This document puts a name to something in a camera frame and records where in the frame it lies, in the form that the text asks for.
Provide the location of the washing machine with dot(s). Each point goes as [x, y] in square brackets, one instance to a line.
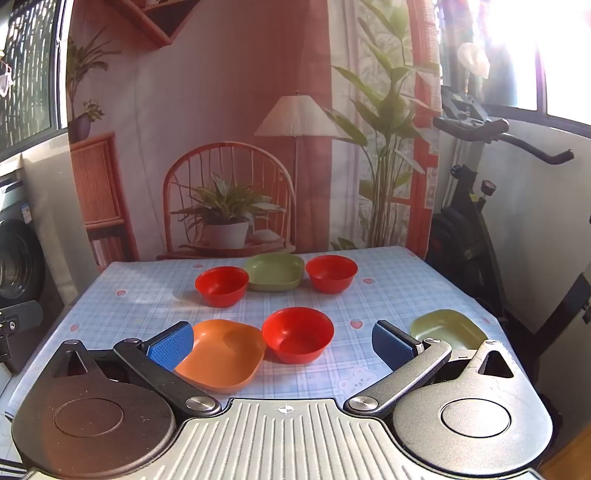
[18, 258]

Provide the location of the green plate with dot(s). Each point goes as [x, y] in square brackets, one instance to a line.
[277, 270]
[443, 327]

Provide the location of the white hanging cloth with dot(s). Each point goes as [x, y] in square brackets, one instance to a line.
[5, 81]

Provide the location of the black backdrop stand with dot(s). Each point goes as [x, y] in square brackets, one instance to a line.
[466, 207]

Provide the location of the white hanging bag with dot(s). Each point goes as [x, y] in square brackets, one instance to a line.
[473, 57]

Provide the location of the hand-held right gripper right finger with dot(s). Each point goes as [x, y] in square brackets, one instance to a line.
[392, 345]

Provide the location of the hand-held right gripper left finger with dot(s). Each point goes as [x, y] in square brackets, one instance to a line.
[171, 347]

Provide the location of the blue checked tablecloth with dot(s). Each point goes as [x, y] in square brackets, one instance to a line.
[138, 314]

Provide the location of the printed backdrop cloth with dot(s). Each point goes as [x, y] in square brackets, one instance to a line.
[207, 92]

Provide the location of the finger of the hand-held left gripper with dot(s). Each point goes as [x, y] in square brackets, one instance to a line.
[23, 316]

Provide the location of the red bowl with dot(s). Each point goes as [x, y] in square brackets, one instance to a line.
[221, 284]
[331, 272]
[298, 334]

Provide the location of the window with dark grille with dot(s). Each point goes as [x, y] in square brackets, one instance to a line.
[27, 69]

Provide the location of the orange plate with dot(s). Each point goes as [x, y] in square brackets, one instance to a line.
[221, 357]

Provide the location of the bright window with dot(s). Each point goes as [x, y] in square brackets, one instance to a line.
[554, 50]

